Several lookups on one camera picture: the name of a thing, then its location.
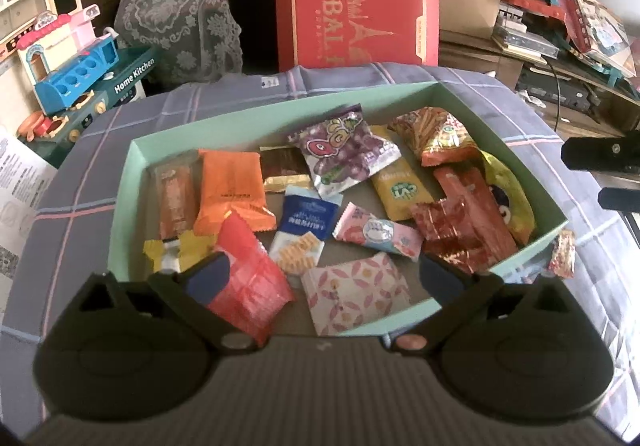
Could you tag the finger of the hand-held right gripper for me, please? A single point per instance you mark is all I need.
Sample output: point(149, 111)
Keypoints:
point(622, 200)
point(605, 153)

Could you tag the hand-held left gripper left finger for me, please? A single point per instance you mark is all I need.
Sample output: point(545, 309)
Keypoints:
point(210, 276)

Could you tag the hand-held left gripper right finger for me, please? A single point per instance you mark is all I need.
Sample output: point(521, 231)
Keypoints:
point(440, 278)

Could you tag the large red snack packet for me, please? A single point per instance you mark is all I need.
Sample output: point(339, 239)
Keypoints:
point(250, 281)

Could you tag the crinkled red foil packet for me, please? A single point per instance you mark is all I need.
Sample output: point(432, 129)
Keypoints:
point(450, 231)
point(562, 253)

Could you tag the pink drink-print packet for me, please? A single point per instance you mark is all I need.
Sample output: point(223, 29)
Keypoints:
point(380, 231)

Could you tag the white pink leaf-print packet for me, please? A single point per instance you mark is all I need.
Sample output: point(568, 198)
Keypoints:
point(355, 291)

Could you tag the orange snack packet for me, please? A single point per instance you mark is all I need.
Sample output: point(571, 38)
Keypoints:
point(232, 186)

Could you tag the long yellow biscuit packet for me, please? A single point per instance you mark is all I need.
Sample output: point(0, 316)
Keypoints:
point(402, 186)

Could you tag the yellow-green candy packet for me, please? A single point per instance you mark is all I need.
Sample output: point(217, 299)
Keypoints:
point(510, 196)

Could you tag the blue cracker packet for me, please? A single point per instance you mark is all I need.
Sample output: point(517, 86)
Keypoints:
point(302, 226)

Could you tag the brown packet with gold edges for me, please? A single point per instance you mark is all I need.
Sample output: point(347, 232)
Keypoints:
point(282, 168)

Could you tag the mint green cardboard box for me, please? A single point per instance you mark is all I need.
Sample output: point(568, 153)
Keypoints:
point(150, 146)

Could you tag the purple grape candy packet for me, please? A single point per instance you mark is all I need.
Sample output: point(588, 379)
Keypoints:
point(340, 151)

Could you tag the yellow wavy-line snack packet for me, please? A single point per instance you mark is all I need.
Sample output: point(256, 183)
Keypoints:
point(190, 246)

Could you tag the black electronic device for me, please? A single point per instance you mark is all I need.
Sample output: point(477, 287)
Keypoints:
point(555, 86)

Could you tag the brown orange bar packet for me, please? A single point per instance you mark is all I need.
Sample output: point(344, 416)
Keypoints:
point(175, 196)

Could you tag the long red snack packet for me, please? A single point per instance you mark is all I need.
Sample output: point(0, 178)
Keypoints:
point(475, 191)

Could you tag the pile of colourful toy boxes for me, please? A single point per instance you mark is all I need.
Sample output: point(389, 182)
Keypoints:
point(600, 31)

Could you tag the orange chips packet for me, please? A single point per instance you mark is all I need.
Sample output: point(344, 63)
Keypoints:
point(440, 136)

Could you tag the wooden desk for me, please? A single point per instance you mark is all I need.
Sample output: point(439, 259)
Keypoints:
point(480, 58)

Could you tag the printed paper sheet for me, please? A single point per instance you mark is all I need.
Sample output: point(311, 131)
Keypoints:
point(22, 206)

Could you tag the teal toy kitchen box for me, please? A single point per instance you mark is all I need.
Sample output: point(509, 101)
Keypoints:
point(125, 81)

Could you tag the toy kitchen playset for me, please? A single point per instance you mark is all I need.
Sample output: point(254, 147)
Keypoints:
point(55, 56)

